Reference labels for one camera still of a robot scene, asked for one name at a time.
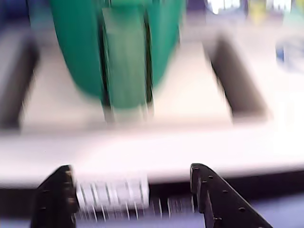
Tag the green plastic container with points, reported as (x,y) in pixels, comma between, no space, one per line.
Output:
(78,47)

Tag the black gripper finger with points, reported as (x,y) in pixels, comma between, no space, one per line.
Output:
(54,202)
(225,204)

